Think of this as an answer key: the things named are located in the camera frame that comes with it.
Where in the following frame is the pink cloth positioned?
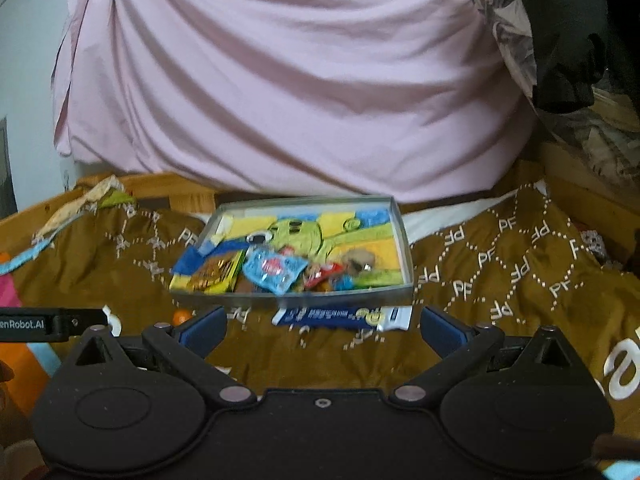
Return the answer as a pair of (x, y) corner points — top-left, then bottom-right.
(52, 0), (538, 206)

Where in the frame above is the light blue snack packet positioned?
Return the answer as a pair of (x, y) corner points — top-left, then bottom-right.
(242, 245), (308, 295)

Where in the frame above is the dark cloth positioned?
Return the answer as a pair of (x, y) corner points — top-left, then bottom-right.
(517, 0), (608, 113)

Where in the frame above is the yellow green snack packet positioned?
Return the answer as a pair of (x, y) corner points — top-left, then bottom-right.
(186, 250), (246, 293)

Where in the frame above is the small yellow green packet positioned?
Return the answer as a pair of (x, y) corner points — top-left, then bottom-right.
(360, 267), (405, 288)

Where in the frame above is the colourful printed cloth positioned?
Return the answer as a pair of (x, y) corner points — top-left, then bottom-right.
(0, 252), (56, 411)

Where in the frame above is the round biscuit clear packet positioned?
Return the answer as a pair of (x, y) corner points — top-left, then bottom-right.
(340, 249), (376, 276)

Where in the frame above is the blue white sachet stick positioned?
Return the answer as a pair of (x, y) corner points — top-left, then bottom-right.
(271, 305), (413, 332)

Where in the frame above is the metal tray with cartoon picture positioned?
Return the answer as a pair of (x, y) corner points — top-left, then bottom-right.
(169, 195), (415, 309)

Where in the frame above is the white bed sheet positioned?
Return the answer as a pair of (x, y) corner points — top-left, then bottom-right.
(400, 195), (526, 246)

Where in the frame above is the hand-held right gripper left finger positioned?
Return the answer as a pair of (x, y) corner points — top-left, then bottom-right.
(67, 306), (257, 409)

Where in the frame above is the pale patterned cloth strip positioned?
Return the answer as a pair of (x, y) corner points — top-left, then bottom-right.
(32, 175), (138, 241)

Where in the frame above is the red label egg packet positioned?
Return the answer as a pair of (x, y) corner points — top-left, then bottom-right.
(302, 257), (346, 291)

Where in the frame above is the brown printed blanket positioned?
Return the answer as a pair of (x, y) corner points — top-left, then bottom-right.
(0, 160), (640, 461)

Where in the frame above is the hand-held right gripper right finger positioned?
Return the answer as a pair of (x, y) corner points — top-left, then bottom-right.
(390, 306), (581, 409)

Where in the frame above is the floral patterned cloth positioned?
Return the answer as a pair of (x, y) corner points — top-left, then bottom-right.
(465, 0), (640, 186)

